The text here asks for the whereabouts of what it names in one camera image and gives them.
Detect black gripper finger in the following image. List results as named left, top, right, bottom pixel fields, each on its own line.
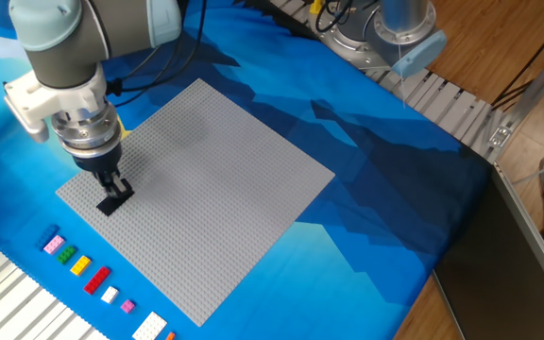
left=93, top=170, right=118, bottom=200
left=110, top=168, right=135, bottom=198

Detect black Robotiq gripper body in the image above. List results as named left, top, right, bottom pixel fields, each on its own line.
left=72, top=143, right=125, bottom=177

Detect black Lego plate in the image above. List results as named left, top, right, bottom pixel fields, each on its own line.
left=95, top=187, right=136, bottom=218

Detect blue Lego brick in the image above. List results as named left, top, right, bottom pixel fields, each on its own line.
left=35, top=223, right=60, bottom=250

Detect pink Lego brick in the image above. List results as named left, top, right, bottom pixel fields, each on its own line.
left=42, top=234, right=66, bottom=256

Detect green Lego brick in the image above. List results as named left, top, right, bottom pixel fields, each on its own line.
left=56, top=245, right=78, bottom=265

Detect yellow Lego brick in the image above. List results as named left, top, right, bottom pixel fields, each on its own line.
left=69, top=254, right=93, bottom=278

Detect large grey Lego baseplate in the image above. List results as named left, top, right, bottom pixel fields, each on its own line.
left=55, top=77, right=336, bottom=328

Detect red Lego brick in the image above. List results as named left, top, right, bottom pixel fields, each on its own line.
left=82, top=265, right=112, bottom=297

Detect small white Lego brick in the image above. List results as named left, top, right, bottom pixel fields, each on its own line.
left=99, top=285, right=120, bottom=305

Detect large white Lego plate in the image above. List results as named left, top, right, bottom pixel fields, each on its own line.
left=131, top=311, right=169, bottom=340

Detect blue mountain print cloth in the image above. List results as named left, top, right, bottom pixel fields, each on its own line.
left=0, top=0, right=493, bottom=340

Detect black flat panel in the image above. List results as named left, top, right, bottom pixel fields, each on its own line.
left=434, top=164, right=544, bottom=340

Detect black looped base cable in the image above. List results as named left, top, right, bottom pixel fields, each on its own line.
left=314, top=0, right=356, bottom=34

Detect black floor cables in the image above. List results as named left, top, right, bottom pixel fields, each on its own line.
left=491, top=21, right=544, bottom=109

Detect aluminium beam with corner bracket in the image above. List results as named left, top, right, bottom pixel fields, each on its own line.
left=486, top=32, right=544, bottom=164

